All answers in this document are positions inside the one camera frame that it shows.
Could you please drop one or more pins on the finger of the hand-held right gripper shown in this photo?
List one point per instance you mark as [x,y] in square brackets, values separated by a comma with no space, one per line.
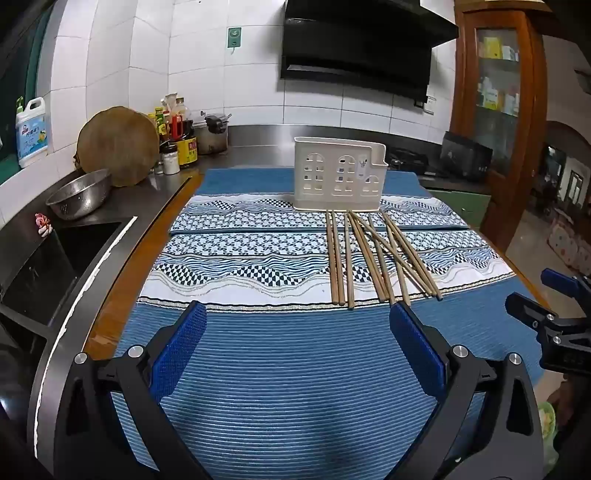
[526,311]
[558,279]

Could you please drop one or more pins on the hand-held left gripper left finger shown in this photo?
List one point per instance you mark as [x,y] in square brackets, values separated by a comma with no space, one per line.
[184,341]

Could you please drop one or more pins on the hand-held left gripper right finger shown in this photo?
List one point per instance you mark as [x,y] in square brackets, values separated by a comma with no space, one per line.
[415,341]

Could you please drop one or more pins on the row of wooden chopsticks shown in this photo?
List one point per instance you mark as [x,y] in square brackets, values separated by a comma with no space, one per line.
[334,258]

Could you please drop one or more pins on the white plastic utensil holder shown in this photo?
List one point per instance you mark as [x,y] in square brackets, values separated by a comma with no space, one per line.
[323,194]

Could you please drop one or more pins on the dotted white play fence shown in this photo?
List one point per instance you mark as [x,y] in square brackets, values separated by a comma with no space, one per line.
[568,244]

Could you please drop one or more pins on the black countertop appliance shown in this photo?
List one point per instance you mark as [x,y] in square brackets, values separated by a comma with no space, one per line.
[464,157]

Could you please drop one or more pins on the black kitchen sink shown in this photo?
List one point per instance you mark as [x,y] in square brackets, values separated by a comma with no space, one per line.
[41,272]

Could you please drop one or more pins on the wooden glass door cabinet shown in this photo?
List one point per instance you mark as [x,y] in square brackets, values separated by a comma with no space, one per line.
[498,115]

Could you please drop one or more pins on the white jar black lid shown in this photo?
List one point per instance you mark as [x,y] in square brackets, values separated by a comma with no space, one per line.
[171,161]

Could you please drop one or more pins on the metal colander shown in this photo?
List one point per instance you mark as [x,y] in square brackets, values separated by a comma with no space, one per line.
[78,194]

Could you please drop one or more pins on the black gas stove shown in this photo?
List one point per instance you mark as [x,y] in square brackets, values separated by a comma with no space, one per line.
[406,159]

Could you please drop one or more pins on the pink dish scrubber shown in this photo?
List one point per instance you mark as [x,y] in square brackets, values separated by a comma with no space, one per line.
[44,225]

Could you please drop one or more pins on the yellow label dark bottle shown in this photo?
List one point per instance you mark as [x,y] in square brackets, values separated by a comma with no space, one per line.
[188,152]

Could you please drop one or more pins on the round wooden cutting board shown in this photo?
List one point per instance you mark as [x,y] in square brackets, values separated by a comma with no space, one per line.
[117,145]

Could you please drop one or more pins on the metal pot with lid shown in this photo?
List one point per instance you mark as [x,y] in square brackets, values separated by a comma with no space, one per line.
[214,136]

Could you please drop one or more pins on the green yellow condiment bottle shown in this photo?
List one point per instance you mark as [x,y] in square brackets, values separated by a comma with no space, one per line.
[161,122]

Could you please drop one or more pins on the tall dark sauce bottle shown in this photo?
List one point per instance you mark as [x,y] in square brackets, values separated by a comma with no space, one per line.
[183,113]

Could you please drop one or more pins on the white detergent jug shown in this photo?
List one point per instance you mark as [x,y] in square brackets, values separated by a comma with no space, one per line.
[31,138]

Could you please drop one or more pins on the black range hood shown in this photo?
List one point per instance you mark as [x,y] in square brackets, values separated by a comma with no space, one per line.
[360,46]

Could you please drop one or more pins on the green wall socket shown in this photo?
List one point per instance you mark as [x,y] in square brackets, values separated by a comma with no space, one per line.
[234,38]

